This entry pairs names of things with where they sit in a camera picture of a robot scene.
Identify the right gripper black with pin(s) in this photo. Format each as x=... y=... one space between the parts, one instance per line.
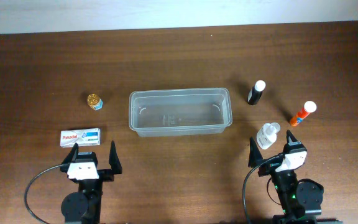
x=256 y=155

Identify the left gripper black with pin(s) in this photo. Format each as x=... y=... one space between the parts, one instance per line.
x=108 y=175

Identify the white translucent bottle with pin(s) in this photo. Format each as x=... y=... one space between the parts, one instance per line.
x=267 y=135

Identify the black bottle white cap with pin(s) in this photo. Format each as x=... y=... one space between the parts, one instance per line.
x=256 y=92

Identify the orange tube white cap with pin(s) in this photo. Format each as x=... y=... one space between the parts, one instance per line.
x=308 y=108

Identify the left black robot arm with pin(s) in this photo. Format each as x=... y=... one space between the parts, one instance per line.
x=84 y=205

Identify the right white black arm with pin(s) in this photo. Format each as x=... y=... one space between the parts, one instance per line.
x=301 y=199

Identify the clear plastic container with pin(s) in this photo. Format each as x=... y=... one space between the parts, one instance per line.
x=180 y=112

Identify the white Panadol box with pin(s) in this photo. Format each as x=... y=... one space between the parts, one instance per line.
x=81 y=137

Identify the gold lid small jar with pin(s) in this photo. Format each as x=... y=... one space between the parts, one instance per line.
x=94 y=101

